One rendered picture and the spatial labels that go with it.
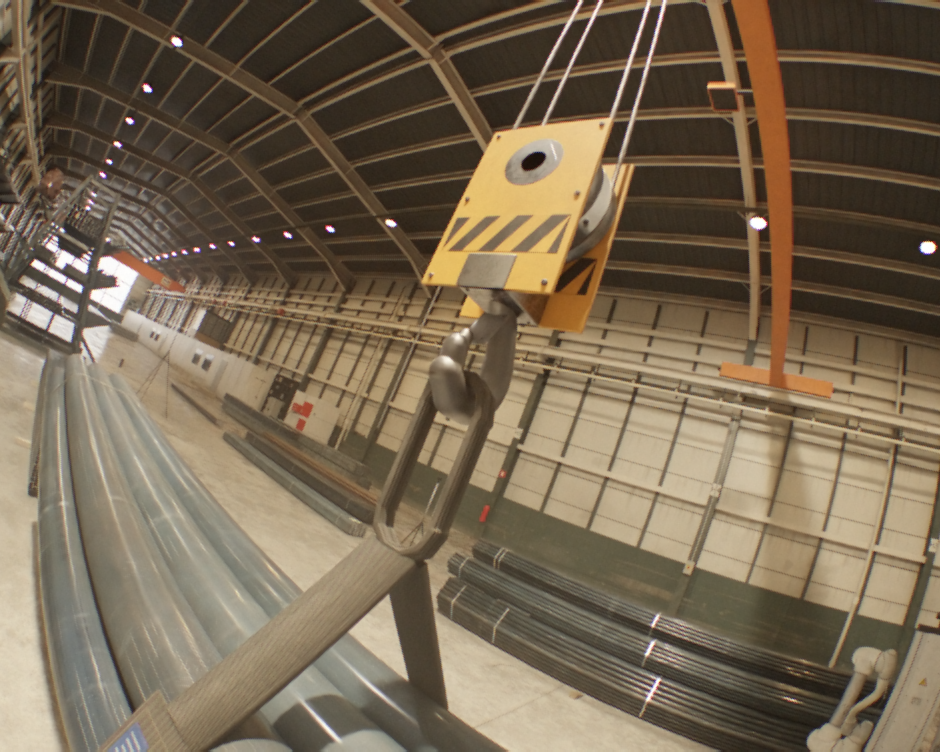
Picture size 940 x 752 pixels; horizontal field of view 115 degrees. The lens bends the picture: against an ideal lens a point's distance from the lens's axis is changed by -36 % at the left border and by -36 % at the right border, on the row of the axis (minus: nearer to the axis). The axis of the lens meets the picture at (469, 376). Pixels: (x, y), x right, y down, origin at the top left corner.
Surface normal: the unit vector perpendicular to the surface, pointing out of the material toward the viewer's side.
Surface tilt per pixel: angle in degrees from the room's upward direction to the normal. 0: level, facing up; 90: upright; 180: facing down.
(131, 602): 41
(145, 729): 60
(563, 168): 90
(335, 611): 52
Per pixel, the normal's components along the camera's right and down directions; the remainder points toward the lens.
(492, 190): -0.54, -0.38
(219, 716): -0.20, -0.86
